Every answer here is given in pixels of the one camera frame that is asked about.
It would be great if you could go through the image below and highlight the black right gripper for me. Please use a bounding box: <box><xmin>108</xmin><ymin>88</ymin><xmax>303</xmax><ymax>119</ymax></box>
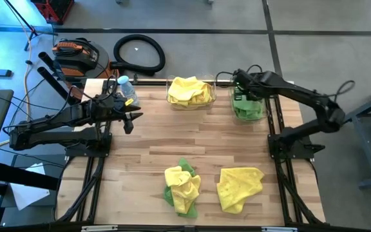
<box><xmin>232</xmin><ymin>68</ymin><xmax>264</xmax><ymax>104</ymax></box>

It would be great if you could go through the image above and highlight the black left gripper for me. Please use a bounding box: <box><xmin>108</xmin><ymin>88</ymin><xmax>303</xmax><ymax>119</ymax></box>
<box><xmin>88</xmin><ymin>92</ymin><xmax>144</xmax><ymax>135</ymax></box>

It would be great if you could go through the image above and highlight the clear plastic water bottle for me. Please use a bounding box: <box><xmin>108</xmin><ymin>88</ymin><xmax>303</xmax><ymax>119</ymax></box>
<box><xmin>117</xmin><ymin>75</ymin><xmax>140</xmax><ymax>107</ymax></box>

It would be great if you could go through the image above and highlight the clear plastic basket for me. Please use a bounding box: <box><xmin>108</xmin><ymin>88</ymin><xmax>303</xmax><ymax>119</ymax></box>
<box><xmin>165</xmin><ymin>74</ymin><xmax>218</xmax><ymax>112</ymax></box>
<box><xmin>229</xmin><ymin>75</ymin><xmax>269</xmax><ymax>125</ymax></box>

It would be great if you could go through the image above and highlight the orange and black shop vacuum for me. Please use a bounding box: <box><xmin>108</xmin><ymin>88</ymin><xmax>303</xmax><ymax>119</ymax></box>
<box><xmin>52</xmin><ymin>37</ymin><xmax>121</xmax><ymax>99</ymax></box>

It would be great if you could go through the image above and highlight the black vacuum wand tube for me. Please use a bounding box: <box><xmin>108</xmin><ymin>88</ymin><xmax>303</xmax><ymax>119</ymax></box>
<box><xmin>37</xmin><ymin>50</ymin><xmax>64</xmax><ymax>81</ymax></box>
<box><xmin>36</xmin><ymin>66</ymin><xmax>81</xmax><ymax>107</ymax></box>

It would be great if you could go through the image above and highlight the red and black tool box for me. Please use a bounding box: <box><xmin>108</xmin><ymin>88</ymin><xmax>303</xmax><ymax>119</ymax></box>
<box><xmin>30</xmin><ymin>0</ymin><xmax>75</xmax><ymax>26</ymax></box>

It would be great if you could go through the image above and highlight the white paper sheet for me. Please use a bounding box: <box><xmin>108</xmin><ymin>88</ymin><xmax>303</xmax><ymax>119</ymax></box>
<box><xmin>9</xmin><ymin>162</ymin><xmax>51</xmax><ymax>211</ymax></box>

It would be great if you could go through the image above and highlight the black tripod stand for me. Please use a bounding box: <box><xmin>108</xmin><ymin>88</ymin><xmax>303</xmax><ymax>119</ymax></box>
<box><xmin>3</xmin><ymin>0</ymin><xmax>59</xmax><ymax>52</ymax></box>

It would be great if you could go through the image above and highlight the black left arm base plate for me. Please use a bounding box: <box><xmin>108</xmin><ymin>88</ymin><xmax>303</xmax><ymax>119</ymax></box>
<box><xmin>64</xmin><ymin>133</ymin><xmax>112</xmax><ymax>159</ymax></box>

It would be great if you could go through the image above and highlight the black aluminium table frame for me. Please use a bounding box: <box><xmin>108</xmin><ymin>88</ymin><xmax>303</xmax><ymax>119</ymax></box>
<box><xmin>55</xmin><ymin>79</ymin><xmax>327</xmax><ymax>226</ymax></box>

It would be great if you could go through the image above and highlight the black vacuum hose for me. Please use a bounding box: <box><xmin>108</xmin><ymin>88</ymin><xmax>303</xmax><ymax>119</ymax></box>
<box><xmin>109</xmin><ymin>34</ymin><xmax>167</xmax><ymax>77</ymax></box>

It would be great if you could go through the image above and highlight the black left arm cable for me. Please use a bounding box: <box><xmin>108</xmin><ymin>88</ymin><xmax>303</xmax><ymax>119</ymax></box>
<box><xmin>59</xmin><ymin>74</ymin><xmax>119</xmax><ymax>114</ymax></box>

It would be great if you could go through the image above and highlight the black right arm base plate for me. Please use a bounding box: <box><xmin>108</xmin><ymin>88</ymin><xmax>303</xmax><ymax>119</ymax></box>
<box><xmin>267</xmin><ymin>135</ymin><xmax>327</xmax><ymax>160</ymax></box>

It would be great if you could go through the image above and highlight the yellow extension cable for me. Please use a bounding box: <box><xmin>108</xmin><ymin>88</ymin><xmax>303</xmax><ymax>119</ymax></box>
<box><xmin>0</xmin><ymin>6</ymin><xmax>44</xmax><ymax>149</ymax></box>

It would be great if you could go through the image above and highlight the silver frame bracket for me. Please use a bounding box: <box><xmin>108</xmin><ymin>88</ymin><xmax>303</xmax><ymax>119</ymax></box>
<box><xmin>262</xmin><ymin>226</ymin><xmax>298</xmax><ymax>232</ymax></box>
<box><xmin>81</xmin><ymin>224</ymin><xmax>119</xmax><ymax>232</ymax></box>

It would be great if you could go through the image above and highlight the blue-grey metal cart frame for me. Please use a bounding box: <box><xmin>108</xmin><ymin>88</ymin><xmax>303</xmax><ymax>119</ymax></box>
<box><xmin>333</xmin><ymin>81</ymin><xmax>371</xmax><ymax>189</ymax></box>

